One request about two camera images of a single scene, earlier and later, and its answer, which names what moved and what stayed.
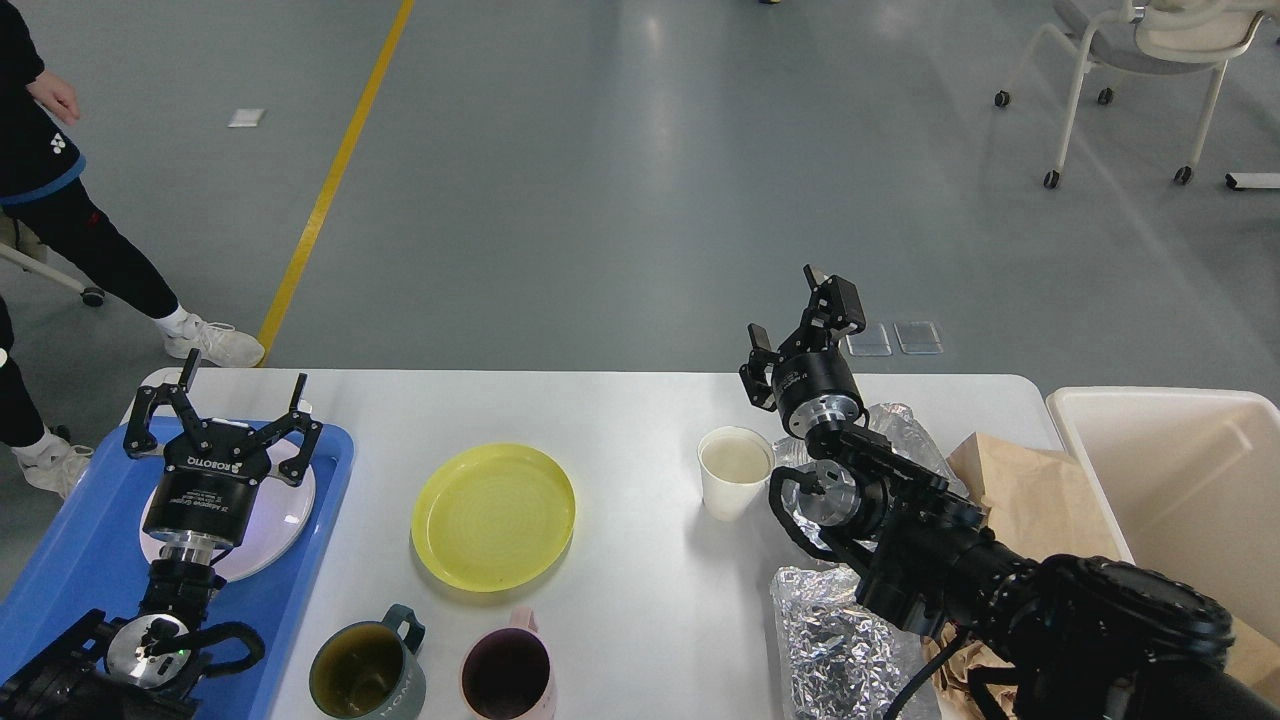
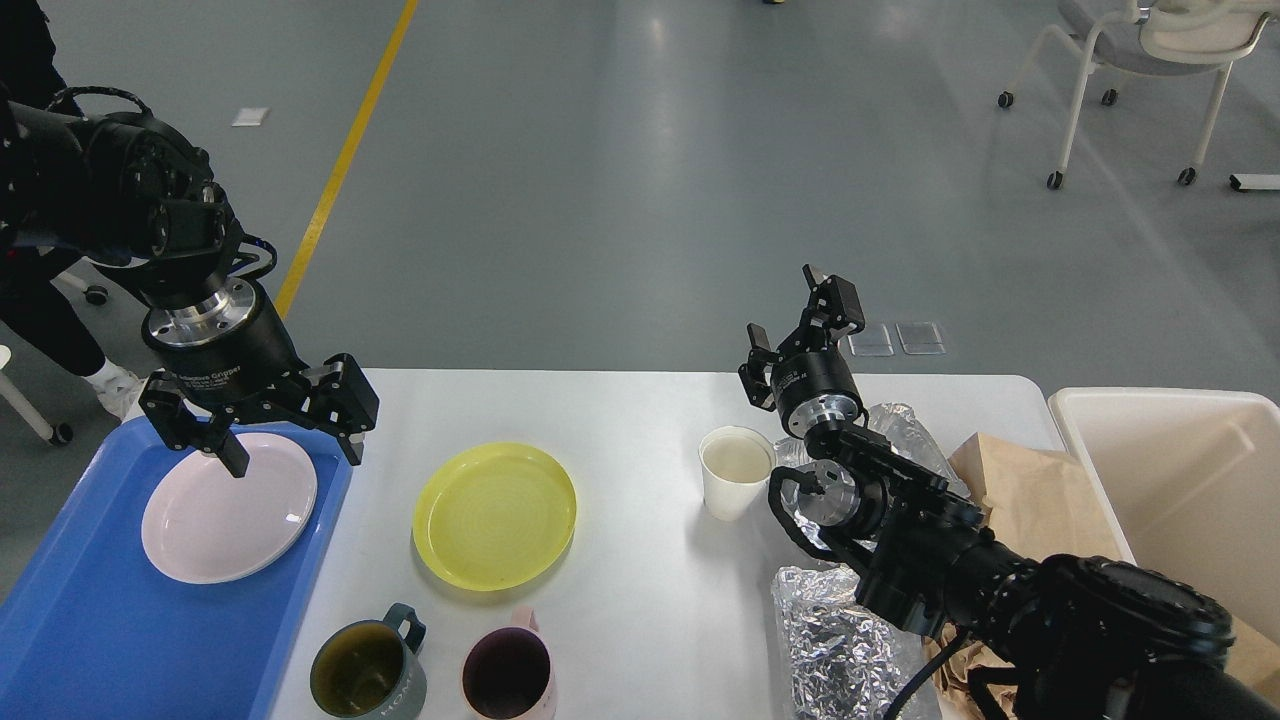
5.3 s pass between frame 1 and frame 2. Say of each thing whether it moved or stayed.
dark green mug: stayed
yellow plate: stayed
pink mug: stayed
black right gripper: stayed
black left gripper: moved
